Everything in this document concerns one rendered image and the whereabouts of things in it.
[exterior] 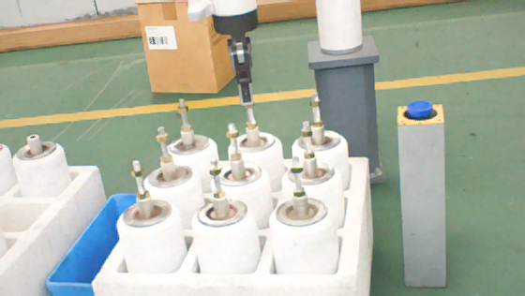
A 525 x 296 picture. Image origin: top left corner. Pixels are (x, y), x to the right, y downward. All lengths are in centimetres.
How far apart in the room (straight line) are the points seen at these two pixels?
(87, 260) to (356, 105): 64
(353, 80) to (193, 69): 84
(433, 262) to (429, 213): 10
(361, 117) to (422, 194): 40
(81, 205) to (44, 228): 13
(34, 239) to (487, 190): 91
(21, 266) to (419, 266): 67
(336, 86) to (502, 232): 44
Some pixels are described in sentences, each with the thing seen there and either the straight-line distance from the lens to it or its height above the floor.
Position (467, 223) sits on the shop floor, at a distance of 144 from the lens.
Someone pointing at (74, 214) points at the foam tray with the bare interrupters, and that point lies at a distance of 136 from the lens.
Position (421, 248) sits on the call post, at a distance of 122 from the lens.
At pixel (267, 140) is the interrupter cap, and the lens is 123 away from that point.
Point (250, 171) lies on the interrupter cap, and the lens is 114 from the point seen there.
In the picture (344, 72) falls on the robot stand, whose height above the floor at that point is 27.
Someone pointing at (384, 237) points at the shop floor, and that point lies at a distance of 140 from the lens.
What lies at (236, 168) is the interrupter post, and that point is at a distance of 112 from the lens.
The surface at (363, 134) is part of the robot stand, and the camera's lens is 154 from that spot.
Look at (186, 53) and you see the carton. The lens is 222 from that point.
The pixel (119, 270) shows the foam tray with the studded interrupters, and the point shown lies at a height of 17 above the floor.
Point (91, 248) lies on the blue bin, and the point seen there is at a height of 8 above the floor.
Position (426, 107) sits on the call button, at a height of 33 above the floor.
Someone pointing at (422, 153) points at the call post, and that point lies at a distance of 113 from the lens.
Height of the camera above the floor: 77
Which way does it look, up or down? 24 degrees down
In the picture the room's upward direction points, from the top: 8 degrees counter-clockwise
